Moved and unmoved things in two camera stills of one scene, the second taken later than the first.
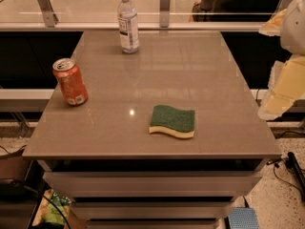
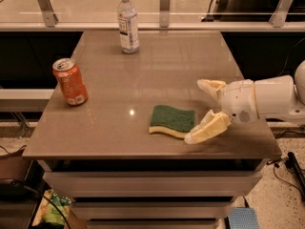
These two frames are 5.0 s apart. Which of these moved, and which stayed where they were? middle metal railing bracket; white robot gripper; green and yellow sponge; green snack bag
Moved: white robot gripper
Stayed: middle metal railing bracket; green snack bag; green and yellow sponge
